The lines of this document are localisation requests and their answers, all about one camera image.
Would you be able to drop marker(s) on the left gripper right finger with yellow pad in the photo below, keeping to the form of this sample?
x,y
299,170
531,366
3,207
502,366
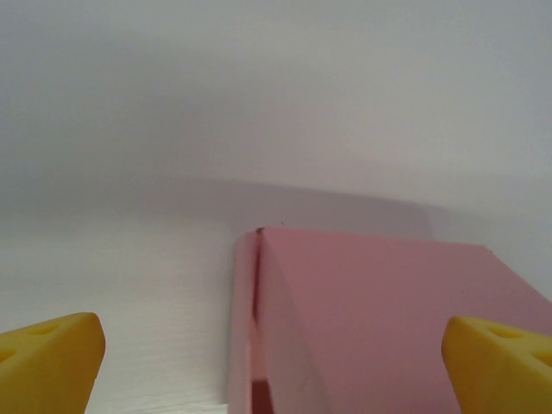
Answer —
x,y
500,371

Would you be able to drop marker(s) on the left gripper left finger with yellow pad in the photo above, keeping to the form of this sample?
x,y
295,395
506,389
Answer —
x,y
47,366

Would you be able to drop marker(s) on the pink paper box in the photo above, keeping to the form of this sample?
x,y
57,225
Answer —
x,y
366,323

